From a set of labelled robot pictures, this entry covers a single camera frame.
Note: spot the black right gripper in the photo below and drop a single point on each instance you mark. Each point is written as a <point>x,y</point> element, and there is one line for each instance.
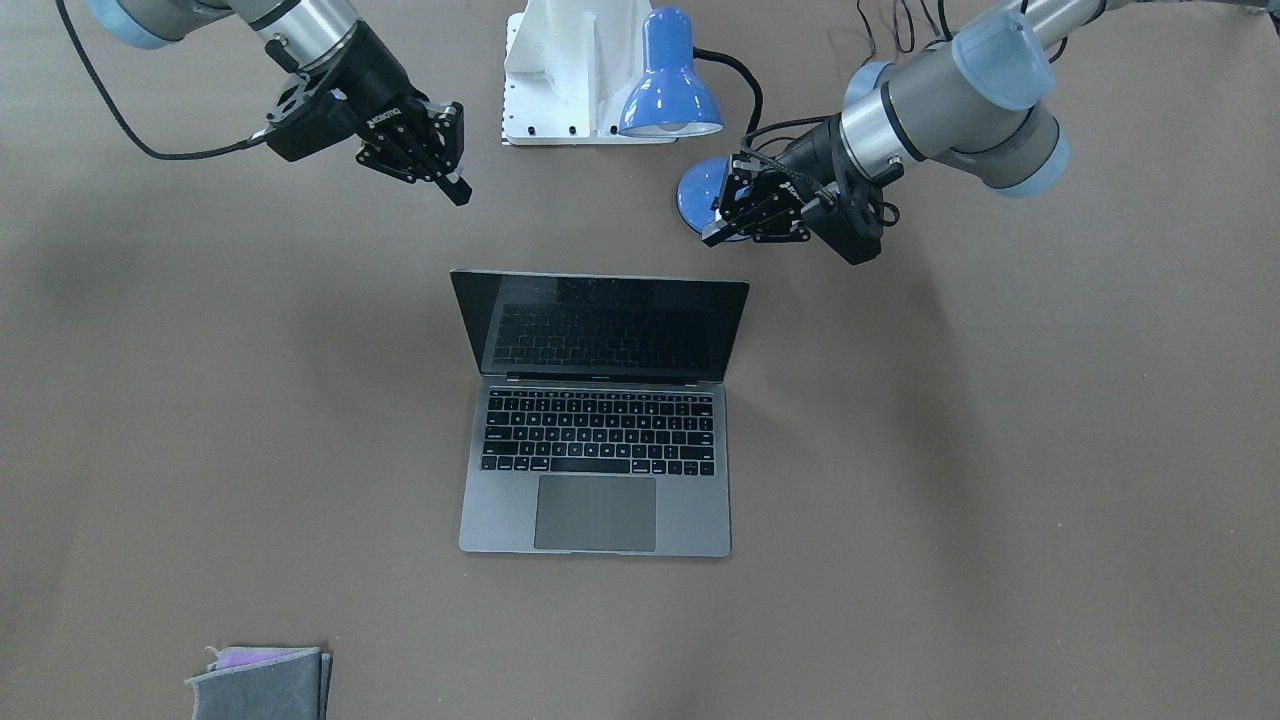
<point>375,78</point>

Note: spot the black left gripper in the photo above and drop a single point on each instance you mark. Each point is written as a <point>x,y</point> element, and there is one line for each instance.
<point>812,150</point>

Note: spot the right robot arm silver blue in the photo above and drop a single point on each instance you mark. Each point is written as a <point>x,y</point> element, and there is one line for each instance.
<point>299,36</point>

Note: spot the grey folded cloth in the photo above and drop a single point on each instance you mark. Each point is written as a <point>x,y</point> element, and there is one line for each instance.
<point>262,683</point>

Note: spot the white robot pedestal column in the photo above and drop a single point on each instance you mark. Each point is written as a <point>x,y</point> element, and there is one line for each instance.
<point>570,66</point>

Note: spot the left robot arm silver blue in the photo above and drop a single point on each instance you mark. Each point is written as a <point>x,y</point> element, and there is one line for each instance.
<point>973,101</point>

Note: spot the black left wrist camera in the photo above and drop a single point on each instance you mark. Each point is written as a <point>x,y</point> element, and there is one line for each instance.
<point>851,220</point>

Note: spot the blue desk lamp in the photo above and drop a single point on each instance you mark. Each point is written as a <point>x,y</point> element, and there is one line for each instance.
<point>670,100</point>

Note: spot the grey laptop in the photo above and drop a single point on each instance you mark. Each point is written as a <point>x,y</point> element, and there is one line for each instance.
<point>600,422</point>

